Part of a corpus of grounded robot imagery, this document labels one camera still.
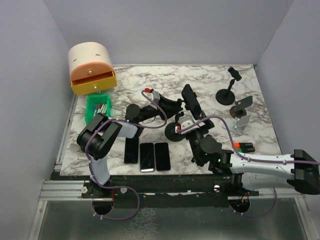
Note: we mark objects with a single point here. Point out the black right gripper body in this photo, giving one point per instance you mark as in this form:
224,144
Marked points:
195,138

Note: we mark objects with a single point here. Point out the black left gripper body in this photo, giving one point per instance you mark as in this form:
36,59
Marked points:
149,112

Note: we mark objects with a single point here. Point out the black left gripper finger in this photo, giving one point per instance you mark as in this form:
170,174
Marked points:
171,111
168,102

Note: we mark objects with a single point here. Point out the tall black phone stand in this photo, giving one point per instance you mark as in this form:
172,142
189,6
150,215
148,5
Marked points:
170,129

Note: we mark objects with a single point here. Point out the short black phone stand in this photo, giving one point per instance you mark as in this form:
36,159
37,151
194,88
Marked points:
225,96

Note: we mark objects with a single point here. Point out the black phone with white edge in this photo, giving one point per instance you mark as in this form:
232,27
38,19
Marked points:
147,157

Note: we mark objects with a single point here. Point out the brown round base phone stand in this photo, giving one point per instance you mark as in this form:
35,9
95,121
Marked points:
239,109

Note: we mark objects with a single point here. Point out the black phone with pink edge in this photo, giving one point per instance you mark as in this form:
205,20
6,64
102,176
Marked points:
162,156

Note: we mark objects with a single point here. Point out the silver folding phone stand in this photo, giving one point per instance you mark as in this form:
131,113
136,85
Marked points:
238,126

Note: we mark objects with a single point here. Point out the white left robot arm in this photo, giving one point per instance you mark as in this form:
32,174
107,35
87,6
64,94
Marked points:
99,135

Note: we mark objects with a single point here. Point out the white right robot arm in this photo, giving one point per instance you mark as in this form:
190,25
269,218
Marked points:
298,170

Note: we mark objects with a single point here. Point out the orange capped marker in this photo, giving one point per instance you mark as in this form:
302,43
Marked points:
243,145

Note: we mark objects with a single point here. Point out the markers in green bin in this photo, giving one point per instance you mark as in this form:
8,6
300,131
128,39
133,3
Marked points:
100,108

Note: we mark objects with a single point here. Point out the green capped marker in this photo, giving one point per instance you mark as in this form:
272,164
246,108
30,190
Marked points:
246,150

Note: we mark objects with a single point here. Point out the green plastic bin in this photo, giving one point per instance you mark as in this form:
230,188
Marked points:
98,103

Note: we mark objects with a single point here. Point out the beige and orange drawer box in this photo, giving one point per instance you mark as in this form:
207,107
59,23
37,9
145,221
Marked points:
90,69

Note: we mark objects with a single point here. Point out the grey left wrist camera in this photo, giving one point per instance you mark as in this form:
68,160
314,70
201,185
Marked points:
154,96

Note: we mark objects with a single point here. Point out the black mounting rail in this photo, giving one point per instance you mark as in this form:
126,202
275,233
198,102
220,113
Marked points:
160,191

